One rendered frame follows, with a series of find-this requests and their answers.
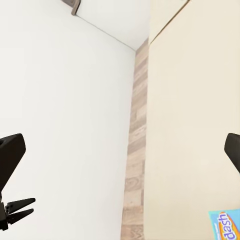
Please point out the bed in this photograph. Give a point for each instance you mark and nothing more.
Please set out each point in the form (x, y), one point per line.
(193, 102)

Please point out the board game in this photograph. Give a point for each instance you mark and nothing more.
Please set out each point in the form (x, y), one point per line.
(225, 224)

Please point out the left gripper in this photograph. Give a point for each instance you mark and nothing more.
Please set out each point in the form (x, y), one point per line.
(8, 215)

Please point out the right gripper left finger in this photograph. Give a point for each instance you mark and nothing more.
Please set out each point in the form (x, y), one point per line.
(12, 149)

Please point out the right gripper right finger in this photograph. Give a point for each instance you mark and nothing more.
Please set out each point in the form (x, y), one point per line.
(232, 149)

